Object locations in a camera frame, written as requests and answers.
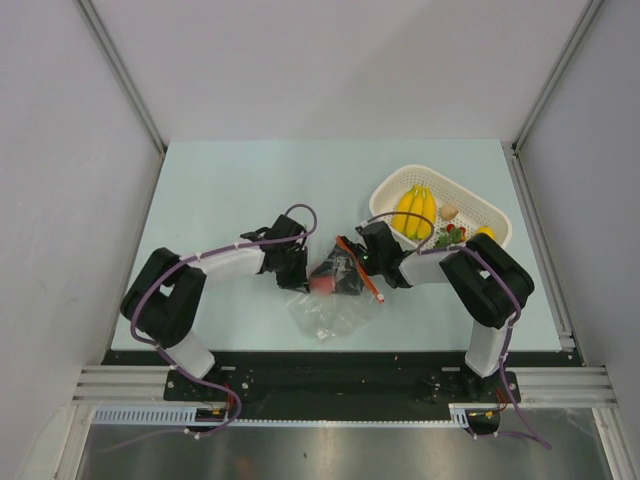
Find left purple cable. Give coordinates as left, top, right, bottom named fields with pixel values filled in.
left=97, top=202, right=319, bottom=454

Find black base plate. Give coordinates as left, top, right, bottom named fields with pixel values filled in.
left=102, top=349, right=586, bottom=422

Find beige fake egg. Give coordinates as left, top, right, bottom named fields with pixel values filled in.
left=440, top=204, right=459, bottom=221

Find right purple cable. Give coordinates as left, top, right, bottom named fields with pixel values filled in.
left=359, top=210, right=554, bottom=451

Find white cable duct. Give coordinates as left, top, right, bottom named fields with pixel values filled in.
left=92, top=402, right=506, bottom=429

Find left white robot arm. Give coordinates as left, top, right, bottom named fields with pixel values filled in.
left=120, top=214, right=309, bottom=400

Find clear zip top bag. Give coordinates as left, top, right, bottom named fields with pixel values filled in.
left=287, top=236, right=385, bottom=342

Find yellow fake lemon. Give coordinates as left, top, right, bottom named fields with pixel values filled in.
left=475, top=226, right=496, bottom=240

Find yellow fake bananas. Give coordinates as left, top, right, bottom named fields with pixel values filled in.
left=391, top=185, right=437, bottom=241

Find white perforated plastic basket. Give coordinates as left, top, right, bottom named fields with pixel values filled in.
left=369, top=165, right=512, bottom=249

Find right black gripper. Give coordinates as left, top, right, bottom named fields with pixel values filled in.
left=313, top=236, right=384, bottom=296

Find aluminium frame rail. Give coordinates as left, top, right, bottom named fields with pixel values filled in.
left=509, top=366, right=616, bottom=405

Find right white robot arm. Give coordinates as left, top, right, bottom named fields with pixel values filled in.
left=309, top=221, right=535, bottom=401

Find purple cable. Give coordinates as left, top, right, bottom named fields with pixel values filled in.
left=359, top=210, right=554, bottom=451
left=97, top=202, right=319, bottom=454

